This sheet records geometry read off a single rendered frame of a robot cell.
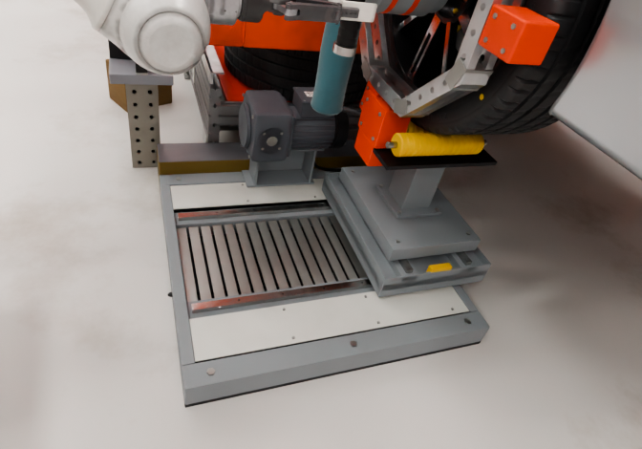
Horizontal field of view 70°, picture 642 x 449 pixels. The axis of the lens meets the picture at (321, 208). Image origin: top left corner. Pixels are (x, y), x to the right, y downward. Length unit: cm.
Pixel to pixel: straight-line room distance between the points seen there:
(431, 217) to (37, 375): 110
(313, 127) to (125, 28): 97
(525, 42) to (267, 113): 78
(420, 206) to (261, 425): 76
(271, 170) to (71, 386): 93
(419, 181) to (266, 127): 48
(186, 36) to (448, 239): 100
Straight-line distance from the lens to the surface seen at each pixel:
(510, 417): 137
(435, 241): 135
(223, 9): 77
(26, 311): 139
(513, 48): 84
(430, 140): 116
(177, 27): 56
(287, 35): 152
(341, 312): 126
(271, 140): 141
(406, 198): 137
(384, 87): 117
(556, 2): 91
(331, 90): 122
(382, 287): 128
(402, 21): 136
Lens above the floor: 104
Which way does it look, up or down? 38 degrees down
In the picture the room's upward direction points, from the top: 13 degrees clockwise
